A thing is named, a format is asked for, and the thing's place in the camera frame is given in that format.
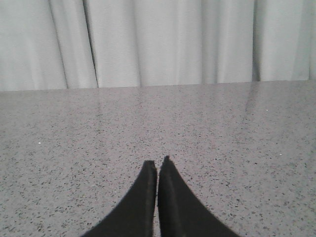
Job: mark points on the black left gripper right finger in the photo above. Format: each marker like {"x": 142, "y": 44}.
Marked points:
{"x": 181, "y": 214}

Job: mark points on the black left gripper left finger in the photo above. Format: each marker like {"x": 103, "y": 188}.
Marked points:
{"x": 133, "y": 216}

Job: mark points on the light grey curtain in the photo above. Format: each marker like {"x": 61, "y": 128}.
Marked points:
{"x": 57, "y": 44}

